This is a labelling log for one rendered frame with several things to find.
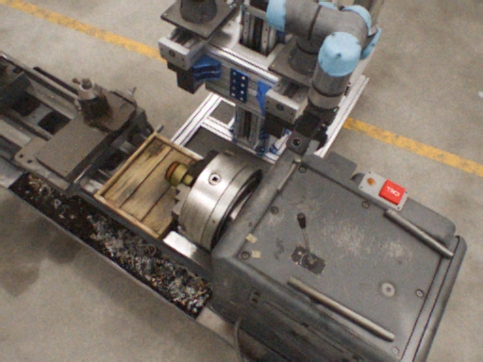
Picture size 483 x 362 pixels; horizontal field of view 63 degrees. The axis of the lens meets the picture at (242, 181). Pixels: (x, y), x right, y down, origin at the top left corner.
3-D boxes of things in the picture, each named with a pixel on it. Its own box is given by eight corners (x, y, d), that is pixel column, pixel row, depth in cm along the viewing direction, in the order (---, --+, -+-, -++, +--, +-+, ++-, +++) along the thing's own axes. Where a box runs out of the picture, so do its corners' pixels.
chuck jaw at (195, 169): (220, 186, 132) (234, 156, 127) (213, 190, 127) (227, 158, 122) (193, 170, 134) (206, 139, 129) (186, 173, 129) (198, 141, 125)
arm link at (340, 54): (369, 35, 77) (358, 64, 73) (352, 74, 86) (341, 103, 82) (330, 22, 78) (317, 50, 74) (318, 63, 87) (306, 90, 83)
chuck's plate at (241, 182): (260, 190, 148) (266, 152, 119) (213, 261, 138) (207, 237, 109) (253, 187, 149) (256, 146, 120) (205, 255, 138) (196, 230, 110)
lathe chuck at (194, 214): (253, 186, 149) (256, 146, 120) (205, 255, 138) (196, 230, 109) (233, 174, 151) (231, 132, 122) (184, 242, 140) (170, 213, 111)
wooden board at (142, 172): (214, 172, 160) (214, 166, 156) (158, 241, 144) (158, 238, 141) (156, 136, 166) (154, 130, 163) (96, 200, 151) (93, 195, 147)
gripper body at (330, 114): (334, 122, 101) (348, 90, 90) (320, 145, 97) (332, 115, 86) (308, 108, 102) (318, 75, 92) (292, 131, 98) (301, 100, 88)
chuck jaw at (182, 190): (208, 198, 127) (187, 223, 120) (208, 205, 131) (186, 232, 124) (181, 181, 129) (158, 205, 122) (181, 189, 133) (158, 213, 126)
